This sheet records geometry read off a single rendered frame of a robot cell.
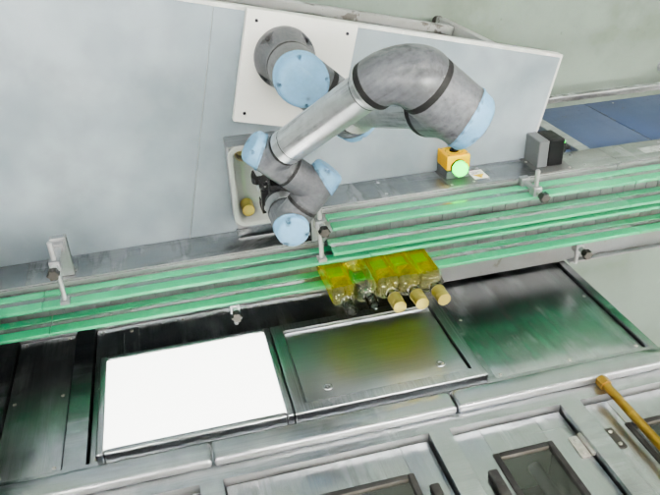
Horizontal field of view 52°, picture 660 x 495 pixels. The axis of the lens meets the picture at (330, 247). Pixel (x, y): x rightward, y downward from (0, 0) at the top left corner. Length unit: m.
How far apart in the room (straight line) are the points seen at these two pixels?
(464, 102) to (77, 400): 1.13
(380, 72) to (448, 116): 0.14
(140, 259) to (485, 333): 0.93
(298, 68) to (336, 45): 0.27
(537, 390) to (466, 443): 0.22
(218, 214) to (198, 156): 0.18
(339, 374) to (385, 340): 0.18
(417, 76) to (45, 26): 0.91
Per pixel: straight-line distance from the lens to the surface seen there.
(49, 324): 1.86
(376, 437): 1.55
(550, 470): 1.56
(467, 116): 1.24
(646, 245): 2.36
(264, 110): 1.78
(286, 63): 1.53
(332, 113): 1.28
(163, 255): 1.85
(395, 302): 1.66
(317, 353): 1.74
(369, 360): 1.71
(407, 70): 1.19
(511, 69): 2.01
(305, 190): 1.47
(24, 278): 1.89
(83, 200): 1.87
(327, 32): 1.76
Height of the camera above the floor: 2.45
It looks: 58 degrees down
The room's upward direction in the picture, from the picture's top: 152 degrees clockwise
